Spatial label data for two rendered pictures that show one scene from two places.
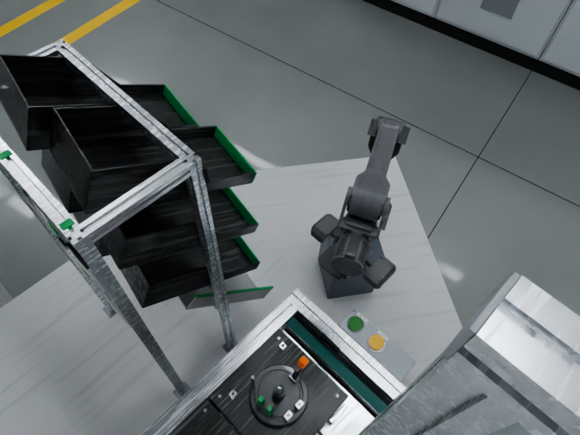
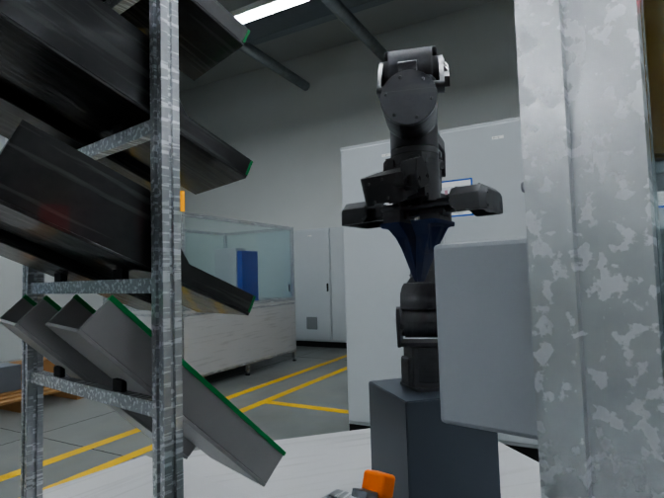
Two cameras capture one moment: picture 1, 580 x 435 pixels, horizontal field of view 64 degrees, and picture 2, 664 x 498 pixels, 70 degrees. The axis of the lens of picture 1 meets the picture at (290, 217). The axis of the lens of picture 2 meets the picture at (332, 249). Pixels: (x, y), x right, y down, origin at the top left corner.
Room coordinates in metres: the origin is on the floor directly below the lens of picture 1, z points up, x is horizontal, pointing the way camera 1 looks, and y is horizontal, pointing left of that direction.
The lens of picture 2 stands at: (-0.08, 0.00, 1.23)
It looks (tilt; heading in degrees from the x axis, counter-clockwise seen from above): 3 degrees up; 357
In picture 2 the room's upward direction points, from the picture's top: 2 degrees counter-clockwise
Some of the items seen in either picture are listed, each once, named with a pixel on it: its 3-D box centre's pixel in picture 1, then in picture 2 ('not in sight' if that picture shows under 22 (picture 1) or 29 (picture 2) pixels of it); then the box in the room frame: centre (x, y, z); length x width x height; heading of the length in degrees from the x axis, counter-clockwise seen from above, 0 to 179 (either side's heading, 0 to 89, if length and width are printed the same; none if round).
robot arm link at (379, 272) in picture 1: (354, 242); (415, 185); (0.48, -0.13, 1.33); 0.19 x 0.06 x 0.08; 49
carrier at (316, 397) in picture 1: (279, 392); not in sight; (0.25, 0.00, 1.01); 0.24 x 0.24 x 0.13; 49
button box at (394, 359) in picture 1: (374, 346); not in sight; (0.40, -0.25, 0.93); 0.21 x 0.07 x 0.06; 49
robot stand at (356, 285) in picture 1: (349, 259); (431, 454); (0.64, -0.18, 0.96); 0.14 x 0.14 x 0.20; 13
